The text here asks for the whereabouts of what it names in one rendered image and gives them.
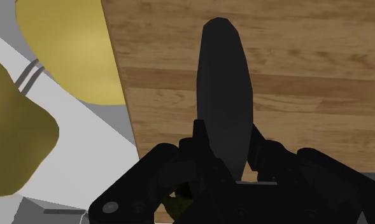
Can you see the olive rounded cushion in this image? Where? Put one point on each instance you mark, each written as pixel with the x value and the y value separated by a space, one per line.
pixel 16 139

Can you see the yellow round seat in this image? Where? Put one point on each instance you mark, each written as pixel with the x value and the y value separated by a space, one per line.
pixel 72 49

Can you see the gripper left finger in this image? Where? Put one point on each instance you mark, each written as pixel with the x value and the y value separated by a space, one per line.
pixel 150 180

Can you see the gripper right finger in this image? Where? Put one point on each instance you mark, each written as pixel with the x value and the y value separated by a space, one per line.
pixel 323 180

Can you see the black oblong object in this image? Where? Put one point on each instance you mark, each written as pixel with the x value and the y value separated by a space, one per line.
pixel 225 93

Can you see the wooden table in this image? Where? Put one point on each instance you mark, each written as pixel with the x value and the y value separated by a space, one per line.
pixel 317 59

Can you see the grey box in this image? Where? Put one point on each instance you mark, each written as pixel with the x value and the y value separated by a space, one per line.
pixel 50 215

